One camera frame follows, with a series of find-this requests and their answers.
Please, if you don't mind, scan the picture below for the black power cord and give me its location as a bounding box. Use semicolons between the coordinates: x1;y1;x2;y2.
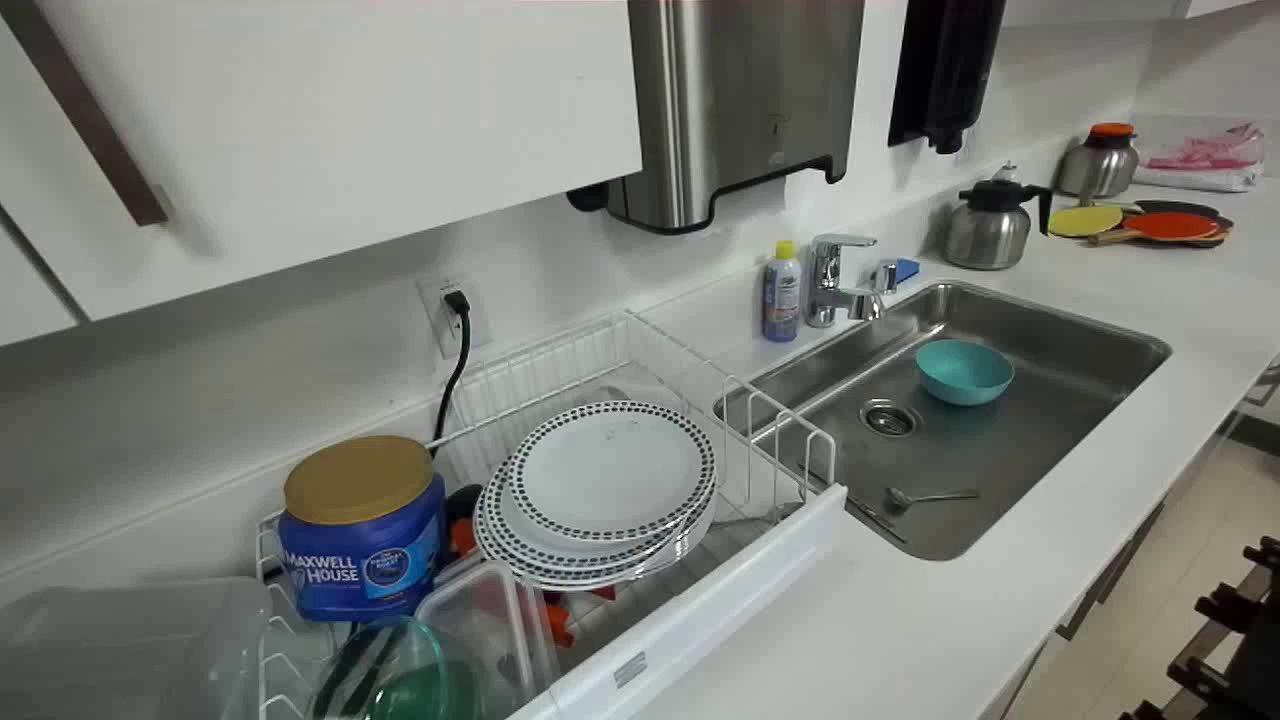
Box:
428;287;475;451

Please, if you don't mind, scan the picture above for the white wall outlet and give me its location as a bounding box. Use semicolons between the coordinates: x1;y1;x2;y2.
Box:
418;272;481;355

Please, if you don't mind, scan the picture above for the black wall dispenser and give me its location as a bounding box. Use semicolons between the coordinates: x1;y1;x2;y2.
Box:
889;0;1013;156

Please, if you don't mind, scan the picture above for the white plate dotted rim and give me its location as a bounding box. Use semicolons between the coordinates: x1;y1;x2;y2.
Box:
473;451;696;594
510;401;720;547

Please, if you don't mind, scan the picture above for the black equipment rack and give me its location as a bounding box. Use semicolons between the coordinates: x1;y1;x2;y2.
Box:
1124;530;1280;720

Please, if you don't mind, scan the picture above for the teal bowl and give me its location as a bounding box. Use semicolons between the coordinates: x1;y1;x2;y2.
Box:
912;335;1021;410

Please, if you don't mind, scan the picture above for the orange handled utensil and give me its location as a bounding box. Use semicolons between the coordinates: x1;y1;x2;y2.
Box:
543;586;623;653

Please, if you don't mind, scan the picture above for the white drainboard tray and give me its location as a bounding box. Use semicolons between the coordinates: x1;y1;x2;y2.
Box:
510;483;852;720

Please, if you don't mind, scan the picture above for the pink cloth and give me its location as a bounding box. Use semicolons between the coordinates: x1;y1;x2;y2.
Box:
1134;118;1268;196

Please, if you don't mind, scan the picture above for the stainless steel sink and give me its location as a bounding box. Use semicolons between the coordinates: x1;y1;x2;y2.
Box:
712;277;1174;565

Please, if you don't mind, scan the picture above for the steel kettle orange lid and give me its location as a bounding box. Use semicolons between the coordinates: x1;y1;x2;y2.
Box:
1050;118;1143;202

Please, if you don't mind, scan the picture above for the white wall cabinet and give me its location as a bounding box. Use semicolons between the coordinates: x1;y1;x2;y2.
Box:
0;0;648;353

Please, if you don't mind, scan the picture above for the green glass bowl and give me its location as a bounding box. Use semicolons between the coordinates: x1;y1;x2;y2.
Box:
357;616;482;720

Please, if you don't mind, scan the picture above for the sink drain strainer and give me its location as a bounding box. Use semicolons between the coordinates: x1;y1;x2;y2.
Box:
855;397;928;440

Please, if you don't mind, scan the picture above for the chrome sink faucet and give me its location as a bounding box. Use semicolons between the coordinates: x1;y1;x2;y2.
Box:
799;231;897;331

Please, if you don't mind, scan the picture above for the white wire dish rack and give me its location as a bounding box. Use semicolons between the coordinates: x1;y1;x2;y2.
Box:
253;309;847;720

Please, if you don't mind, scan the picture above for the orange plate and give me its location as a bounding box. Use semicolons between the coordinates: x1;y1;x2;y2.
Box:
1094;198;1236;251

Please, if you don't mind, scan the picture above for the dish soap bottle yellow cap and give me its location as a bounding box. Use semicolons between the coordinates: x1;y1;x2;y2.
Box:
755;237;806;346

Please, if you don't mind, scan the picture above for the stainless paper towel dispenser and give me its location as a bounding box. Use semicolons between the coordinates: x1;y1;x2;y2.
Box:
605;0;869;237

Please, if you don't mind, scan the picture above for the clear plastic container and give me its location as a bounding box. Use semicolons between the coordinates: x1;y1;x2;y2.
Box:
0;571;272;720

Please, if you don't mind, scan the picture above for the blue coffee can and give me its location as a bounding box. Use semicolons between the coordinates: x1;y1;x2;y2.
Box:
276;432;453;628

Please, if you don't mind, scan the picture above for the dark cabinet handle bar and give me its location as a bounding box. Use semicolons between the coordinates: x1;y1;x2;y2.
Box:
0;0;172;231

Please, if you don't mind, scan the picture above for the steel carafe black handle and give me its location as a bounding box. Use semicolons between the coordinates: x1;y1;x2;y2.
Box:
940;171;1057;277

